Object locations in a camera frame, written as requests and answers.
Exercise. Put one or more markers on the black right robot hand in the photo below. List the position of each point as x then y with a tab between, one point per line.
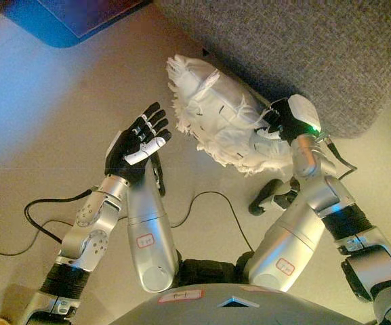
300	111

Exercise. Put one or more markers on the grey robot torso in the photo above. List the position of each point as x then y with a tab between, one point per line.
232	315

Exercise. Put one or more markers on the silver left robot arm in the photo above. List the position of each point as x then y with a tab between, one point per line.
90	237

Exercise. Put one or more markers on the white fringed pillow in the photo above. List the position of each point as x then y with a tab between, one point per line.
222	115

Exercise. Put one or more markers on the silver robot leg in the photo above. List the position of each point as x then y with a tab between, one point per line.
151	237
283	237

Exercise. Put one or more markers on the grey fabric sofa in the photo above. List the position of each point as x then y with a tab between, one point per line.
300	50

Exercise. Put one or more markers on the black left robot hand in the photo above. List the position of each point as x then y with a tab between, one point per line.
130	152

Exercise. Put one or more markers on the silver right robot leg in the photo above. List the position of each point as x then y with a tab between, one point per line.
283	237

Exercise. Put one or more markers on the blue box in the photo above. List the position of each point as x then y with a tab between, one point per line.
63	20

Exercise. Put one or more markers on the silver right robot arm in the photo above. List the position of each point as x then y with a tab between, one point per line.
337	196

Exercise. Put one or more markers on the black robot waist block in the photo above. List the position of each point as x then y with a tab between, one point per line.
208	271

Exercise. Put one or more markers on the silver left robot leg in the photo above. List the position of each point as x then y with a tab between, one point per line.
151	237

